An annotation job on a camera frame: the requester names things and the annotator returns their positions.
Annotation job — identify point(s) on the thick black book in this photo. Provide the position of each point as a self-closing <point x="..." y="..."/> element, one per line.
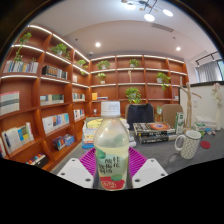
<point x="156" y="138"/>

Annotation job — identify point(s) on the tan chair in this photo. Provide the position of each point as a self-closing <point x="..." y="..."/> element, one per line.
<point x="169" y="115"/>

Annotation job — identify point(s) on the book with orange disc cover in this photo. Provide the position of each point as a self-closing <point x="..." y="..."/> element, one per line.
<point x="153" y="127"/>

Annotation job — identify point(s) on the chair with dark jacket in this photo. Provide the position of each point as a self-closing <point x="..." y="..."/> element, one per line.
<point x="140" y="115"/>

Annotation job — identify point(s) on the flat round red coaster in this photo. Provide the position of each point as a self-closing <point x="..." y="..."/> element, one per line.
<point x="205" y="144"/>

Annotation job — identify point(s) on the white mug with triangle pattern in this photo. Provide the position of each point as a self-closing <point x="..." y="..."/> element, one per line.
<point x="190" y="145"/>

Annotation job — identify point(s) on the ceiling air vent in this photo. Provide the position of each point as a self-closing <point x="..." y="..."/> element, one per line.
<point x="162" y="27"/>

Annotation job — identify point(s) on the clear bottle with yellow drink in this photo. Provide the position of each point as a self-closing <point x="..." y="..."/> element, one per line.
<point x="111" y="143"/>

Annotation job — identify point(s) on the dark-framed window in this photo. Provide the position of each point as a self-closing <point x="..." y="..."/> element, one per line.
<point x="221" y="68"/>

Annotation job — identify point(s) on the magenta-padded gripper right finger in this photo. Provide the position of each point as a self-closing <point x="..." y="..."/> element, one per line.
<point x="150" y="171"/>

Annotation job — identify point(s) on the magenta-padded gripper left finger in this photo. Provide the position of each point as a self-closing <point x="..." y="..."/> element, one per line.
<point x="75" y="171"/>

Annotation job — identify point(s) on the wooden shelf unit with books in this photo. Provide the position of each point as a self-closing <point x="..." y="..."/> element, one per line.
<point x="30" y="86"/>

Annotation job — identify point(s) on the grey curtain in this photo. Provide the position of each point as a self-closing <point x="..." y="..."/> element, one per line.
<point x="208" y="71"/>

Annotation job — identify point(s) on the recessed ceiling spotlight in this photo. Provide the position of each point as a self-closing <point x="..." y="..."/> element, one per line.
<point x="97" y="44"/>
<point x="178" y="48"/>

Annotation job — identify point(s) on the tall green and white carton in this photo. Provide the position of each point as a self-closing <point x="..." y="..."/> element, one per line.
<point x="179" y="123"/>

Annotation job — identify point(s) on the black ceiling track rail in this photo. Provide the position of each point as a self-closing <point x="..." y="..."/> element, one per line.
<point x="206" y="56"/>

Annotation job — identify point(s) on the branched ceiling lamp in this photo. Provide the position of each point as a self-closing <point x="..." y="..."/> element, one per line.
<point x="149" y="16"/>

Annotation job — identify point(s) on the wooden artist mannequin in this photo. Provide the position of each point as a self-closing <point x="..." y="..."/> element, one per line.
<point x="189" y="100"/>

